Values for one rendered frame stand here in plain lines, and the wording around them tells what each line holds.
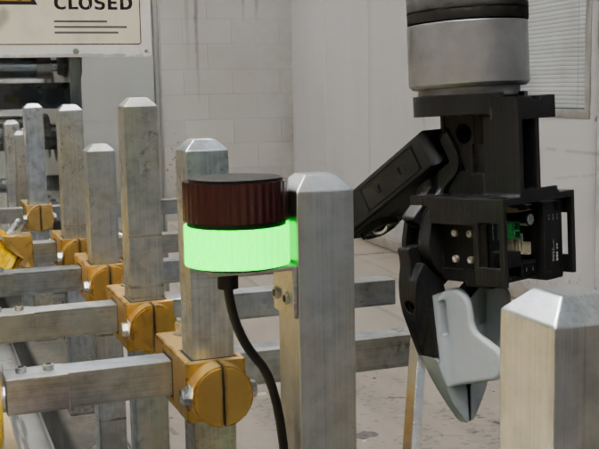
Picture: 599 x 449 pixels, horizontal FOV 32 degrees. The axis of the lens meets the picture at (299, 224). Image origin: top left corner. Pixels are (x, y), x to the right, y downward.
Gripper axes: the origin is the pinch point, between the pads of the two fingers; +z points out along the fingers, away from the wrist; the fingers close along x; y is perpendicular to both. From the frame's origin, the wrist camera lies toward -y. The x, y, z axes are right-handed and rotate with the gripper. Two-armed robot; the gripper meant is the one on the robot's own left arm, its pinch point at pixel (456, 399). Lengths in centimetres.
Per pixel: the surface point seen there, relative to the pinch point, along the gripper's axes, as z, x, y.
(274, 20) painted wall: -108, 562, -693
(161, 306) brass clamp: -0.8, 5.4, -43.6
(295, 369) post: -4.7, -13.3, -0.5
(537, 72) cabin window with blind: -35, 404, -290
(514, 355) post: -10.2, -21.4, 21.6
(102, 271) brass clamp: -2, 12, -67
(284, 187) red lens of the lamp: -15.3, -14.2, 0.6
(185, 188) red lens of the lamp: -15.6, -18.6, -2.6
